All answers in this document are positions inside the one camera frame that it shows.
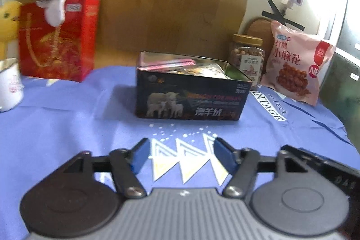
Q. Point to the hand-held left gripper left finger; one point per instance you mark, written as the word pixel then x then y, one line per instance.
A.
pixel 140 156

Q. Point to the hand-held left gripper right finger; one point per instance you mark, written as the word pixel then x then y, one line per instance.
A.
pixel 225 157

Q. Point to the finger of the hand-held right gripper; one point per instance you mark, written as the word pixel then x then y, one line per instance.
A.
pixel 303 154

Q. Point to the black metal tin box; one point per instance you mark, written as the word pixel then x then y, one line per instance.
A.
pixel 191 96

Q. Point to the clear snack packet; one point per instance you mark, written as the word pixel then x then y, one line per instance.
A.
pixel 197 71

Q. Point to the pink snack packet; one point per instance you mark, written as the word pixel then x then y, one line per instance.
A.
pixel 168 64

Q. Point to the blue printed cloth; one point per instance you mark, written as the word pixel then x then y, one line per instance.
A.
pixel 70 122

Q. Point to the dark green box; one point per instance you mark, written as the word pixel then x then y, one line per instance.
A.
pixel 340 79

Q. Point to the pink snack bag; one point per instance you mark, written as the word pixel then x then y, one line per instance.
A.
pixel 298 65

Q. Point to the clear jar with tan lid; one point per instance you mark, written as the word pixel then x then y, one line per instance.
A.
pixel 247 60

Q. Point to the wooden cutting board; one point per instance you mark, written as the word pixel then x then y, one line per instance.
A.
pixel 257 27

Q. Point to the red gift box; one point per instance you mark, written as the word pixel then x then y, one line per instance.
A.
pixel 59 43

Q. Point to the black tape cross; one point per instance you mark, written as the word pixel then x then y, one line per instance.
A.
pixel 282 16

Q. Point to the white cup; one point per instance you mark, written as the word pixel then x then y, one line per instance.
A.
pixel 9 85

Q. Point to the yellow plush toy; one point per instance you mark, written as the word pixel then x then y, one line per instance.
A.
pixel 8 23

